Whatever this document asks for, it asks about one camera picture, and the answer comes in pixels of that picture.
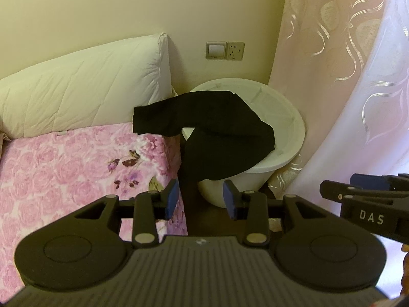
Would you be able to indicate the wall light switch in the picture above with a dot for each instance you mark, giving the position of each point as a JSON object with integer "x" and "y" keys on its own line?
{"x": 216, "y": 50}

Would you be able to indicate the white sheer patterned curtain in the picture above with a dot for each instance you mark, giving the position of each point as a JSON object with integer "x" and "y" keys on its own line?
{"x": 383, "y": 118}

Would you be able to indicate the black pants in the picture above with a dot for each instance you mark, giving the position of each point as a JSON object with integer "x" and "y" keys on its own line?
{"x": 223, "y": 134}

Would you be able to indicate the pink patterned curtain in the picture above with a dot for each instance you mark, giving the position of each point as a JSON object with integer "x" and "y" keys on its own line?
{"x": 303, "y": 38}

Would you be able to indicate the cream quilted headboard cushion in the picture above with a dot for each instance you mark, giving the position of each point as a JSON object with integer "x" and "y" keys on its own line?
{"x": 80, "y": 83}

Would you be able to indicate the pink floral blanket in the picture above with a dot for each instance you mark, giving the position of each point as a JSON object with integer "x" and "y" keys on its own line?
{"x": 64, "y": 172}

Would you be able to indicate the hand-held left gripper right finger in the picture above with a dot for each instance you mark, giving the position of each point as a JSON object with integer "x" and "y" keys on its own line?
{"x": 230, "y": 202}

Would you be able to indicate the white round laundry bin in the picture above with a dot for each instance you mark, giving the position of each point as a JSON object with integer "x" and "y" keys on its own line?
{"x": 287, "y": 128}

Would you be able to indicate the wall power socket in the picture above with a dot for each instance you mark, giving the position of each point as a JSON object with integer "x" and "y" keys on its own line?
{"x": 235, "y": 51}

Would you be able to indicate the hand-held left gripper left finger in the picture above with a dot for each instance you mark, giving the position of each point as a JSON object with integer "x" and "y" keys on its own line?
{"x": 170, "y": 200}

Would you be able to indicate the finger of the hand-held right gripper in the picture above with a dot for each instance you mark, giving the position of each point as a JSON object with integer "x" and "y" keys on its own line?
{"x": 370, "y": 181}
{"x": 332, "y": 190}

